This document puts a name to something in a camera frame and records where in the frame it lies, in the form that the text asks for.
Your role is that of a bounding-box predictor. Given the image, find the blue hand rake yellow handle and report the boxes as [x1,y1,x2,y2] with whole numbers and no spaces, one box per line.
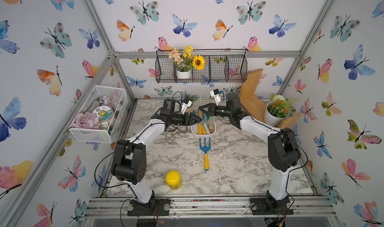
[199,138,211,171]

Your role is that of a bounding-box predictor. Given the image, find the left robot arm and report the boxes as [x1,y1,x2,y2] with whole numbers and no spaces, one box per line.
[111,98,202,217]

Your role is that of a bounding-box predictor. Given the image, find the black wire wall basket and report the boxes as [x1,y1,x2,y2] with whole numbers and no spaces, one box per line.
[155,50,248,85]

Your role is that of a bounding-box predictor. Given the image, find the white storage box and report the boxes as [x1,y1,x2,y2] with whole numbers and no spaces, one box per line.
[191,113,217,138]

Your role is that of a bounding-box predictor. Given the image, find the small potted green plant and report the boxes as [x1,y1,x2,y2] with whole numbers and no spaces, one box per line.
[182,91,198,106]

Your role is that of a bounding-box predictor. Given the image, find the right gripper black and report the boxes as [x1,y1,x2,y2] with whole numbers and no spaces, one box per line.
[198,103,234,118]

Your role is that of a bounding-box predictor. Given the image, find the wooden zigzag shelf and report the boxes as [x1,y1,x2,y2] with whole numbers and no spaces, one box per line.
[239,69,302,129]

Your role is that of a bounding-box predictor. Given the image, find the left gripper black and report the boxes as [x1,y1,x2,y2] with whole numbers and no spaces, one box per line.
[169,113,201,126]

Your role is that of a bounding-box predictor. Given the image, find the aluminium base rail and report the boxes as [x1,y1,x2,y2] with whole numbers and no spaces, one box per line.
[85,196,336,219]

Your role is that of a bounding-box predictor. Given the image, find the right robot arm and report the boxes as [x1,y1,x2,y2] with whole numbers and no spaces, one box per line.
[199,89,301,216]

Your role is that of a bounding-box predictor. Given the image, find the pink purple flower bunch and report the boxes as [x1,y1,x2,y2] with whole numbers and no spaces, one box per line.
[70,112,101,129]

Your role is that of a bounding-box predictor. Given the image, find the round green tin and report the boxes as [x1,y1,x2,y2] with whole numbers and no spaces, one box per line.
[93,105,113,122]

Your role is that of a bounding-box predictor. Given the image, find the green hand rake wooden handle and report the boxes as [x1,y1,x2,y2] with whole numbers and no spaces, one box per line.
[207,115,215,134]

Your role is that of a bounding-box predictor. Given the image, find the white wire wall basket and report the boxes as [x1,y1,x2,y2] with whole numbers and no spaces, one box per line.
[69,85,128,143]

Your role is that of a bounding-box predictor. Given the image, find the white pot with flowers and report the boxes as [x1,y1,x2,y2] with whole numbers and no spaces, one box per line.
[168,45,206,80]

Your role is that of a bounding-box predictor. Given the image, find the white pot red flowers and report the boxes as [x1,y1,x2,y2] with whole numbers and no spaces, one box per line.
[264,94,294,127]

